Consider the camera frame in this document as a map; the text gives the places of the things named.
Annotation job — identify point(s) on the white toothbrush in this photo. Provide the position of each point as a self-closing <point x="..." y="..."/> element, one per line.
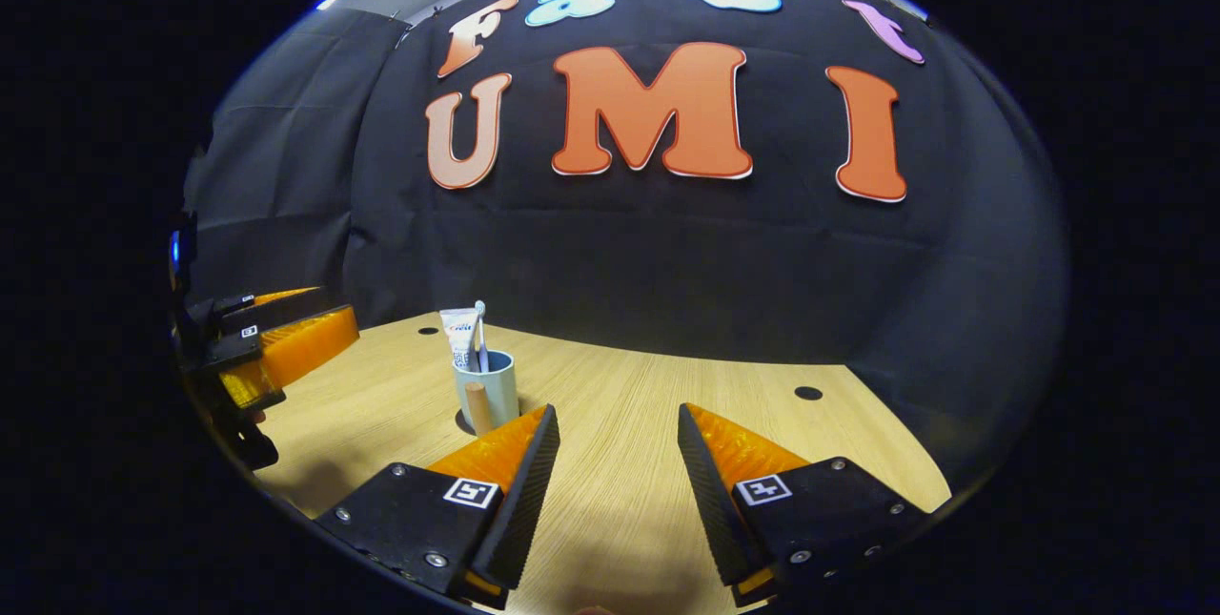
<point x="480" y="319"/>

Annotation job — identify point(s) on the wooden desktop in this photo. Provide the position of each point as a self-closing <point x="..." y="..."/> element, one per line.
<point x="620" y="462"/>

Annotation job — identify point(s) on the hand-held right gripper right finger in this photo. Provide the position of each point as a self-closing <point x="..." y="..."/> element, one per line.
<point x="713" y="501"/>

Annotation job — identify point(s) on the black backdrop cloth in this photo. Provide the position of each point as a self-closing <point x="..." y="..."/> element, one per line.
<point x="620" y="253"/>

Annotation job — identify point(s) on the white toothpaste tube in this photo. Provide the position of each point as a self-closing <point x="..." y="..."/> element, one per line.
<point x="460" y="334"/>

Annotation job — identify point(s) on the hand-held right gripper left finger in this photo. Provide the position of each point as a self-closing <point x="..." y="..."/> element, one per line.
<point x="529" y="510"/>

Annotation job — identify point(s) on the pale green cup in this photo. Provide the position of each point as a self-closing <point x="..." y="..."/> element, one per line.
<point x="500" y="391"/>

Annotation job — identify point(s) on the dark brown round coaster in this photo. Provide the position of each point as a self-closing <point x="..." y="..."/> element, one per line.
<point x="463" y="422"/>

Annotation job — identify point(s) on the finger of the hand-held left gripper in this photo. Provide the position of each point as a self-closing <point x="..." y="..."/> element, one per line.
<point x="276" y="307"/>
<point x="238" y="343"/>

